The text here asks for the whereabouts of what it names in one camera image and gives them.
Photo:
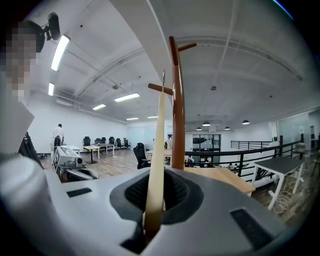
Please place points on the row of black desk chairs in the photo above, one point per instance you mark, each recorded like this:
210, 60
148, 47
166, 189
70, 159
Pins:
120, 143

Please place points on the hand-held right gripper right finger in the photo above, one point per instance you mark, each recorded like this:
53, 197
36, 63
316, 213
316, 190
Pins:
212, 225

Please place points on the yellow-top small table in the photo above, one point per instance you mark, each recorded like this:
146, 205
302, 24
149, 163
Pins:
92, 148

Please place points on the black office chair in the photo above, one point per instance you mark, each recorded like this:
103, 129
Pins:
140, 153

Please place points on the brown wooden coat rack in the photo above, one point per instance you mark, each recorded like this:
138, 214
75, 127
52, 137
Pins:
178, 125

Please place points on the light wooden table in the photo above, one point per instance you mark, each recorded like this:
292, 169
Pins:
225, 176

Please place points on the black-top table with white legs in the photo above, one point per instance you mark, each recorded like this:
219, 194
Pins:
280, 165

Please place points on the long ceiling light panel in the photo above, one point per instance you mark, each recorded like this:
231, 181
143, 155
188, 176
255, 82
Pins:
127, 97
60, 53
99, 106
51, 89

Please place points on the white low table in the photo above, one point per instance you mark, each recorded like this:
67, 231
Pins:
72, 148

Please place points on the person's head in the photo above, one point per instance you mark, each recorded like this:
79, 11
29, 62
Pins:
20, 55

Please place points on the black metal railing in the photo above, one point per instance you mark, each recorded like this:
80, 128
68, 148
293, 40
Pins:
240, 151

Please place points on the black head-worn camera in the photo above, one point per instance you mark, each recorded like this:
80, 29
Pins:
53, 26

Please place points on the long grey-top desk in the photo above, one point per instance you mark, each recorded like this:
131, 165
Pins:
106, 145

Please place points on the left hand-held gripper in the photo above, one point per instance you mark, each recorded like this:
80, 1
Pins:
65, 156

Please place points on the person's white shirt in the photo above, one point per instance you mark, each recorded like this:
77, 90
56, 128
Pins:
13, 127

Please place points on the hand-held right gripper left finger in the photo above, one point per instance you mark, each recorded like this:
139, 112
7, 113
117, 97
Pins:
90, 215

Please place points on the cream clothes hanger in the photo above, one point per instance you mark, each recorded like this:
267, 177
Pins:
157, 150

